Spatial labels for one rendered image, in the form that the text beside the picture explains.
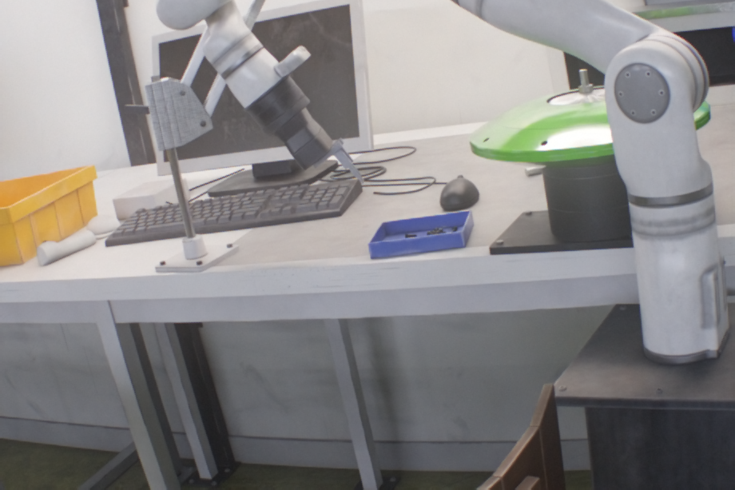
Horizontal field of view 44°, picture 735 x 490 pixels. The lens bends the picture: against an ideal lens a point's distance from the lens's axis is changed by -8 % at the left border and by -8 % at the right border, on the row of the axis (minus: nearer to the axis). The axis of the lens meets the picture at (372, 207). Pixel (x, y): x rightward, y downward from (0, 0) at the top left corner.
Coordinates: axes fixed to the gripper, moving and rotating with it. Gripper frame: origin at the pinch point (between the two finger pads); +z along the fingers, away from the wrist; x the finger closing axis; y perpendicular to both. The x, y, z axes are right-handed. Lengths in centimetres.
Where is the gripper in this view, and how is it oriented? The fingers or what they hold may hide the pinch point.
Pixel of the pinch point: (363, 181)
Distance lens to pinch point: 135.6
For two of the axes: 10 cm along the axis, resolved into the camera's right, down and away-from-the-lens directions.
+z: 6.2, 7.6, 1.7
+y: -7.8, 6.0, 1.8
